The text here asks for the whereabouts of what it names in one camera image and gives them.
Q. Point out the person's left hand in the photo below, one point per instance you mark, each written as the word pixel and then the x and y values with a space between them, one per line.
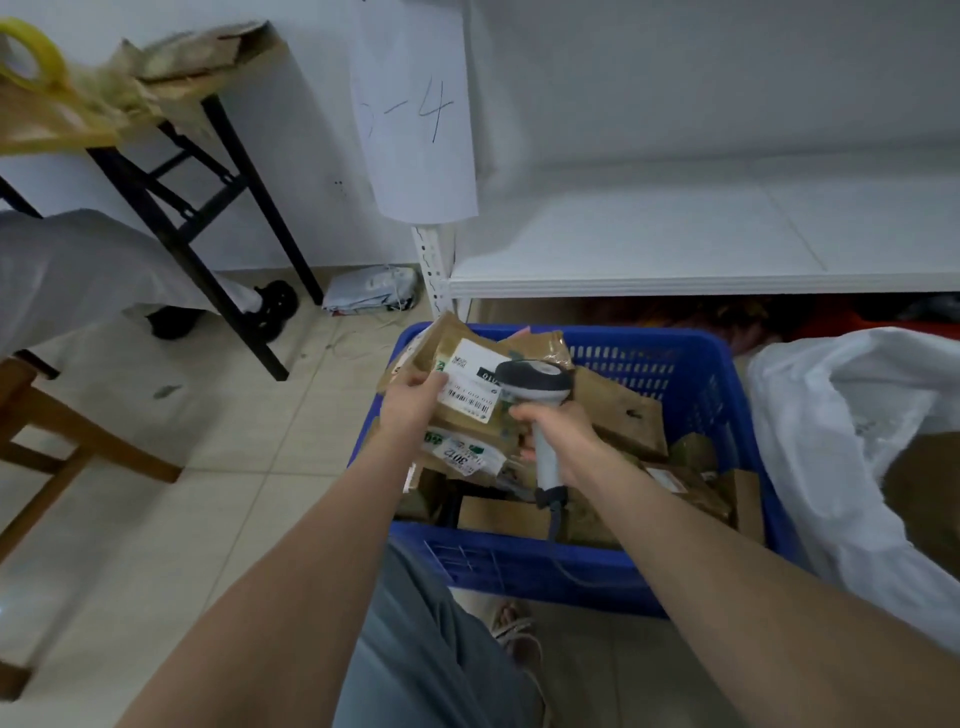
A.
pixel 409 409

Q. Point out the person's right hand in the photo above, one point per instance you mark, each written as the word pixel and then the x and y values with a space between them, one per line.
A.
pixel 570 442

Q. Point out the pile of parcels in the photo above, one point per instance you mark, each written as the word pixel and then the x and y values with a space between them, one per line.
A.
pixel 622 420

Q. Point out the brown box green printed tape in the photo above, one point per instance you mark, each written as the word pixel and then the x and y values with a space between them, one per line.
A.
pixel 465 390

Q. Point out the grey handheld barcode scanner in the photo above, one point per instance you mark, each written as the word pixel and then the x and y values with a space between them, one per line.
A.
pixel 532 379

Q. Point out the blue plastic crate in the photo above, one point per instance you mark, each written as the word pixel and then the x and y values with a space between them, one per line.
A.
pixel 525 570

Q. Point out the white woven sack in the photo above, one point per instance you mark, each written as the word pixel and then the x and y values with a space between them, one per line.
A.
pixel 825 420

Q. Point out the brown box shiny tape wrap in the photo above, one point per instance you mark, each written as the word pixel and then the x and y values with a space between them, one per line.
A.
pixel 930 502

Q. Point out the person's left forearm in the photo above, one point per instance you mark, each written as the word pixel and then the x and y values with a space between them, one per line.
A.
pixel 285 600

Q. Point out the person's right forearm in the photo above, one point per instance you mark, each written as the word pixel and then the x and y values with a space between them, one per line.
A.
pixel 750 600

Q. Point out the grey plastic mailer bag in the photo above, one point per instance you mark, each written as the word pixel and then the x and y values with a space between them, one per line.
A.
pixel 371 289

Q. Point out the person's sandal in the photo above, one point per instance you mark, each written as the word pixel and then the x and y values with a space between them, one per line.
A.
pixel 517 630

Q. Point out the person's left leg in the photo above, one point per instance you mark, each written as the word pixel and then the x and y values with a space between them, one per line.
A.
pixel 420 660

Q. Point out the dark red sack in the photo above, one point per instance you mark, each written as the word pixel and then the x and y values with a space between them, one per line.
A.
pixel 720 319

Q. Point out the white metal shelf rack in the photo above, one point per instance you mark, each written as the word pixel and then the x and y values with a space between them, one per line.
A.
pixel 675 232

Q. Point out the white paper sign sheet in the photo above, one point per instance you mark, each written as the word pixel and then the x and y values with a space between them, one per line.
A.
pixel 412 165

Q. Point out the wooden folding table black legs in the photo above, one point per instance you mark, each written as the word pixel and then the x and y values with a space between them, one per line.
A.
pixel 180 253

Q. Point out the red plastic crate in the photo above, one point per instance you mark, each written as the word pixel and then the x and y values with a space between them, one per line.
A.
pixel 862 326

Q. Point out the wooden chair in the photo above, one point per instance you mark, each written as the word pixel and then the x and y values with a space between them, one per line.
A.
pixel 75 439

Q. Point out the stack of flattened cardboard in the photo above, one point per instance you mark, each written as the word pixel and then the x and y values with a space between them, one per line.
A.
pixel 195 52

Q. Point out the crumpled yellowish paper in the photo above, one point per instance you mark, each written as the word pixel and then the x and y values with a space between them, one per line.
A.
pixel 112 94

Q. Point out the yellow tape roll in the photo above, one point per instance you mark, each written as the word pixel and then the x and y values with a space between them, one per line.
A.
pixel 54 54

